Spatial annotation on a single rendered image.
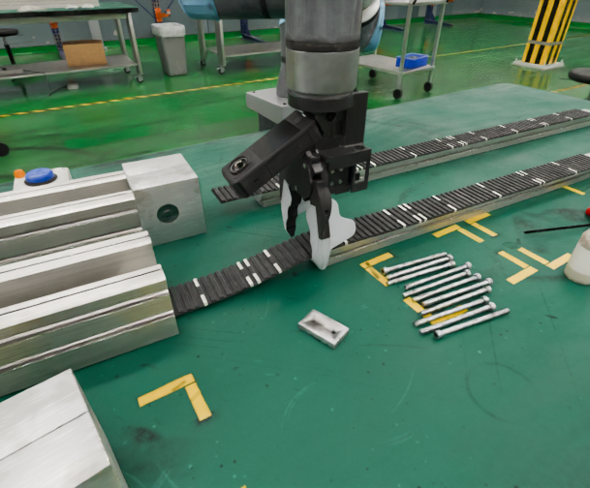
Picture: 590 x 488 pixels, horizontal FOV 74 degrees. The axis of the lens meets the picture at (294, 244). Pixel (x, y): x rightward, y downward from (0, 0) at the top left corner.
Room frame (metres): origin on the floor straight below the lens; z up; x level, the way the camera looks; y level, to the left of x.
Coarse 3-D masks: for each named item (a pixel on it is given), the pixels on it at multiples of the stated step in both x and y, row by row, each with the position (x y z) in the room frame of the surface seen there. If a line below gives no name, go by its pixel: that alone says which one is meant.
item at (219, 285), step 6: (210, 276) 0.39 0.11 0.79; (216, 276) 0.39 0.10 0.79; (222, 276) 0.39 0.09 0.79; (210, 282) 0.38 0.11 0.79; (216, 282) 0.38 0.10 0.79; (222, 282) 0.38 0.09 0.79; (216, 288) 0.37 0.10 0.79; (222, 288) 0.37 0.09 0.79; (228, 288) 0.37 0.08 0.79; (216, 294) 0.36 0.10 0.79; (222, 294) 0.36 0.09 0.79; (228, 294) 0.36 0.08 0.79
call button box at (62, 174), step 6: (54, 168) 0.62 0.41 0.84; (60, 168) 0.62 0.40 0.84; (66, 168) 0.62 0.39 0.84; (54, 174) 0.59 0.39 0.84; (60, 174) 0.59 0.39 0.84; (66, 174) 0.59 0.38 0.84; (18, 180) 0.57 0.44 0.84; (24, 180) 0.57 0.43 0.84; (48, 180) 0.57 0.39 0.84; (54, 180) 0.57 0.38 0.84; (60, 180) 0.57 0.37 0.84; (66, 180) 0.57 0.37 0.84; (18, 186) 0.55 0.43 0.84; (24, 186) 0.55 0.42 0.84; (30, 186) 0.55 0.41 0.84; (36, 186) 0.55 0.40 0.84
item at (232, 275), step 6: (222, 270) 0.40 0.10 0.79; (228, 270) 0.40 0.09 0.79; (234, 270) 0.40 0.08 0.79; (228, 276) 0.39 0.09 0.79; (234, 276) 0.39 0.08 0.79; (240, 276) 0.39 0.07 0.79; (228, 282) 0.38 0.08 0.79; (234, 282) 0.38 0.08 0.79; (240, 282) 0.38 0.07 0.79; (234, 288) 0.37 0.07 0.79; (240, 288) 0.37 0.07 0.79; (246, 288) 0.37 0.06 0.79
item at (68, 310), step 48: (144, 240) 0.37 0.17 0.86; (0, 288) 0.30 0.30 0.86; (48, 288) 0.31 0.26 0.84; (96, 288) 0.29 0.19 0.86; (144, 288) 0.29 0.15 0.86; (0, 336) 0.23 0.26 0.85; (48, 336) 0.25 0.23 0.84; (96, 336) 0.27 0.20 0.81; (144, 336) 0.29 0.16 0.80; (0, 384) 0.22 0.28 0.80
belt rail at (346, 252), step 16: (576, 176) 0.69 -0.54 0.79; (528, 192) 0.63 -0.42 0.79; (544, 192) 0.64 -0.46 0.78; (480, 208) 0.57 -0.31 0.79; (496, 208) 0.58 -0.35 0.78; (432, 224) 0.52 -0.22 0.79; (448, 224) 0.53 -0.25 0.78; (368, 240) 0.46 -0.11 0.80; (384, 240) 0.47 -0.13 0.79; (400, 240) 0.49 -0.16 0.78; (336, 256) 0.43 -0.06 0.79; (352, 256) 0.45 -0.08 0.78
